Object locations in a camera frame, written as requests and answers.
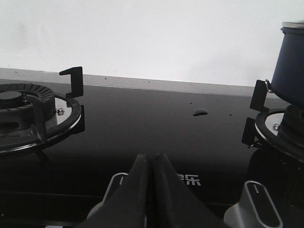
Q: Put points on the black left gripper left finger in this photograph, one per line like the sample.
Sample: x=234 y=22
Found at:
x=126 y=207

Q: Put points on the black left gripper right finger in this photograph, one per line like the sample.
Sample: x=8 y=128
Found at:
x=170 y=203

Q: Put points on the dark blue pot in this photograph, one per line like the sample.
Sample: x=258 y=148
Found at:
x=288 y=78

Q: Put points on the glass pot lid blue knob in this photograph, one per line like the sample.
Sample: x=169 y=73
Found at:
x=293 y=25

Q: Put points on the right burner with pot support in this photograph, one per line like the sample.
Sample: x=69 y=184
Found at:
x=281 y=129

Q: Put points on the burner with pot support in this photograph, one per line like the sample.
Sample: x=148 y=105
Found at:
x=33 y=115
x=281 y=129

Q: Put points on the left burner with pot support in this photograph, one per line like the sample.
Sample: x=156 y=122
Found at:
x=33 y=115

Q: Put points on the left silver stove knob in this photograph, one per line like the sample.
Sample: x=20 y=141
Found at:
x=115 y=182

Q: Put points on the silver stove knob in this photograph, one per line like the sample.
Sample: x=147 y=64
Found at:
x=115 y=182
x=255 y=209

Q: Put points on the black glass gas stove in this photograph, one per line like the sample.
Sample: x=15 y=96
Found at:
x=201 y=134

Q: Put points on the right silver stove knob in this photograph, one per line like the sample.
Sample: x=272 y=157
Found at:
x=255 y=209

